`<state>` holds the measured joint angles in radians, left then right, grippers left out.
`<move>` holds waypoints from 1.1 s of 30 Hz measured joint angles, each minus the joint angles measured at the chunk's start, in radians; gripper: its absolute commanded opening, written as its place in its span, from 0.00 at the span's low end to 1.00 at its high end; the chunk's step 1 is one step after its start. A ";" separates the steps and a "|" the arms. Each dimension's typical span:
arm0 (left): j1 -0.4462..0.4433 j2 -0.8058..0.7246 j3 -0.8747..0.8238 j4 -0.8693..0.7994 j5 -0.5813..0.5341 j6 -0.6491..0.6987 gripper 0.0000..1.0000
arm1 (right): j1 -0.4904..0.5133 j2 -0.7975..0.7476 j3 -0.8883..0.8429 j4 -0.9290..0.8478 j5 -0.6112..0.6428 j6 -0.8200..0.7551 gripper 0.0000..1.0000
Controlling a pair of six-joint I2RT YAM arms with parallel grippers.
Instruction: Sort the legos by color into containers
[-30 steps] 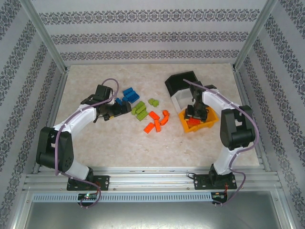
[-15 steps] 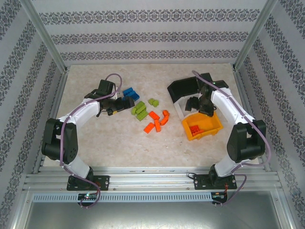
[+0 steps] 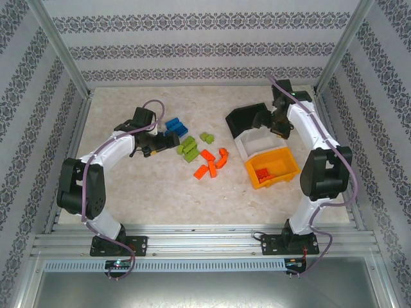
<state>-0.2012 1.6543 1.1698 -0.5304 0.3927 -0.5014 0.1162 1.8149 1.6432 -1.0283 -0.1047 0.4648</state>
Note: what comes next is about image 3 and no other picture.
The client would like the black plastic bin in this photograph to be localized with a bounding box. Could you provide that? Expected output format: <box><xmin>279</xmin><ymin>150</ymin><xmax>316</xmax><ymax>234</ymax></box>
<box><xmin>224</xmin><ymin>102</ymin><xmax>274</xmax><ymax>141</ymax></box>

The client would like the white plastic bin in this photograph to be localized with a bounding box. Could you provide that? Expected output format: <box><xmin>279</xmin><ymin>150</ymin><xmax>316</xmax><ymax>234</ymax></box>
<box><xmin>233</xmin><ymin>126</ymin><xmax>288</xmax><ymax>161</ymax></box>

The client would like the yellow plastic bin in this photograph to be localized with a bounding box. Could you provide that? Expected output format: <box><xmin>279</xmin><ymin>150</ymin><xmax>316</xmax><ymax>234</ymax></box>
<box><xmin>244</xmin><ymin>149</ymin><xmax>301</xmax><ymax>191</ymax></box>

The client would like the grey metal panel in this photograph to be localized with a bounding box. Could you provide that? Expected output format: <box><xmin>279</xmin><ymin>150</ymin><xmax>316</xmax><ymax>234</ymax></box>
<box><xmin>19</xmin><ymin>271</ymin><xmax>394</xmax><ymax>308</ymax></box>

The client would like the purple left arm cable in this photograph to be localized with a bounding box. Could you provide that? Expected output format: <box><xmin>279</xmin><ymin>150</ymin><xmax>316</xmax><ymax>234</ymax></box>
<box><xmin>80</xmin><ymin>99</ymin><xmax>166</xmax><ymax>280</ymax></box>

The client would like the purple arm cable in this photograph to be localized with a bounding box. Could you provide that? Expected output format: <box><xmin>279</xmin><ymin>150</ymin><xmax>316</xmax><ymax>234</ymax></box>
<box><xmin>80</xmin><ymin>99</ymin><xmax>166</xmax><ymax>280</ymax></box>
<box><xmin>268</xmin><ymin>75</ymin><xmax>359</xmax><ymax>278</ymax></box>

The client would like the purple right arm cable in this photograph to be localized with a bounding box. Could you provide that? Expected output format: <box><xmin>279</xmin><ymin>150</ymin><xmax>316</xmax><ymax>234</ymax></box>
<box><xmin>268</xmin><ymin>75</ymin><xmax>359</xmax><ymax>278</ymax></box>

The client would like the aluminium side rail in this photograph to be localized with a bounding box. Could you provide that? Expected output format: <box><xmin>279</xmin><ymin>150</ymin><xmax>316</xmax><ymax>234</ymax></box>
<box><xmin>43</xmin><ymin>91</ymin><xmax>94</xmax><ymax>235</ymax></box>
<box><xmin>313</xmin><ymin>91</ymin><xmax>367</xmax><ymax>230</ymax></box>

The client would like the aluminium frame post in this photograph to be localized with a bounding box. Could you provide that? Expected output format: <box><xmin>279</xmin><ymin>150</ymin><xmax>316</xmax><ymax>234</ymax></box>
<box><xmin>313</xmin><ymin>0</ymin><xmax>377</xmax><ymax>96</ymax></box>
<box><xmin>24</xmin><ymin>0</ymin><xmax>94</xmax><ymax>99</ymax></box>

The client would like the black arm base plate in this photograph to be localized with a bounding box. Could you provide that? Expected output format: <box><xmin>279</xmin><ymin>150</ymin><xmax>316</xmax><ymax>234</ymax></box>
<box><xmin>260</xmin><ymin>233</ymin><xmax>320</xmax><ymax>256</ymax></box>
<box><xmin>89</xmin><ymin>235</ymin><xmax>148</xmax><ymax>257</ymax></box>

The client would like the long aluminium mounting rail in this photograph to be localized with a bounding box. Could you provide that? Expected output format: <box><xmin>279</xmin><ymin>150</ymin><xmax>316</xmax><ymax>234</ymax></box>
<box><xmin>30</xmin><ymin>223</ymin><xmax>383</xmax><ymax>259</ymax></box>

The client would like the grey slotted cable duct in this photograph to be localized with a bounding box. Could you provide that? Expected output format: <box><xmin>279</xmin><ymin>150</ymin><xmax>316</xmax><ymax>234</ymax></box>
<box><xmin>43</xmin><ymin>259</ymin><xmax>286</xmax><ymax>273</ymax></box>

